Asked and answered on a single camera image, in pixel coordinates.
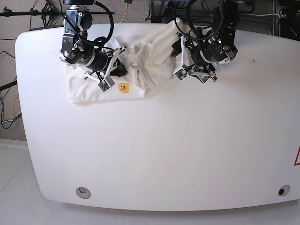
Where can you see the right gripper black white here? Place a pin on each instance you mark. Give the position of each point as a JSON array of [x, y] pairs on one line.
[[98, 60]]

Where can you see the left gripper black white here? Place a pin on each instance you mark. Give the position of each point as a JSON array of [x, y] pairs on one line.
[[192, 59]]

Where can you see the white printed T-shirt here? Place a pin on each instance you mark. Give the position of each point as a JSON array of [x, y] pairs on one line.
[[148, 62]]

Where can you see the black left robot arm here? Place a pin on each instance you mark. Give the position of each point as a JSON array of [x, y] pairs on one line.
[[202, 49]]

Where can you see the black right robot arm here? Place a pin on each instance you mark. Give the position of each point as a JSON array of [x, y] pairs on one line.
[[78, 50]]

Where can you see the black tripod pole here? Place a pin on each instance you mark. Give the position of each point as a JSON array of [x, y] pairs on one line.
[[32, 13]]

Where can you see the left table grommet hole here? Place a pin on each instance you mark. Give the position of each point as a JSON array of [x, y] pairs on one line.
[[83, 193]]

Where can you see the table grommet hole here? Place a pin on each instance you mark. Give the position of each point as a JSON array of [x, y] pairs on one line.
[[284, 190], [83, 193]]

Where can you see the right table grommet hole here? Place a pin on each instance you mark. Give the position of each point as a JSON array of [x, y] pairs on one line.
[[284, 190]]

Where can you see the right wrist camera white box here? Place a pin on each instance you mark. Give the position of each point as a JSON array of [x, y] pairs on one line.
[[106, 83]]

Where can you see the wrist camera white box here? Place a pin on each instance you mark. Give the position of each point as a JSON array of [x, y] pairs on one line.
[[106, 83], [181, 73]]

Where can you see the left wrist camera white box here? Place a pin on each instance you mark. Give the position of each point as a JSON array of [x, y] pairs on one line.
[[181, 73]]

